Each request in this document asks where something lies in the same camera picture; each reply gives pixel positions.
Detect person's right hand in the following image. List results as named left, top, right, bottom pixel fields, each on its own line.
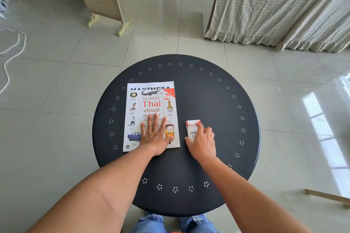
left=185, top=121, right=217, bottom=162

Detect person's left hand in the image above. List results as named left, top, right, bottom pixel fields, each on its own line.
left=139, top=113, right=175, bottom=157

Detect small white red carton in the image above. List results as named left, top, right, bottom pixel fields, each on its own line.
left=186, top=120, right=202, bottom=145

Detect white illustrated dictionary book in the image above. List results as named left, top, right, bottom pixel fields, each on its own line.
left=123, top=81, right=181, bottom=152

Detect person's left forearm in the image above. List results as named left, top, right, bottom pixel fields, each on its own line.
left=26, top=148, right=166, bottom=233

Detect person's right forearm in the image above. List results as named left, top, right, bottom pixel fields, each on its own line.
left=199, top=156, right=313, bottom=233

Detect round black perforated table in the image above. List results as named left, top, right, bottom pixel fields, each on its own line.
left=92, top=54, right=261, bottom=217

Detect ripped blue jeans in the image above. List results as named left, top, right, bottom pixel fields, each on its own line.
left=136, top=213, right=219, bottom=233

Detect light wooden bar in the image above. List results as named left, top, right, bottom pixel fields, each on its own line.
left=305, top=189, right=350, bottom=205

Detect large cream ruffled cloth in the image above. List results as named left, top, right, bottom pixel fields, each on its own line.
left=205, top=0, right=350, bottom=47

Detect cream crinkled cloth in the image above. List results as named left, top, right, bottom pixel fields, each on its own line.
left=276, top=0, right=350, bottom=53

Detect white rope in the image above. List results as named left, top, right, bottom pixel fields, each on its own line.
left=0, top=28, right=27, bottom=94

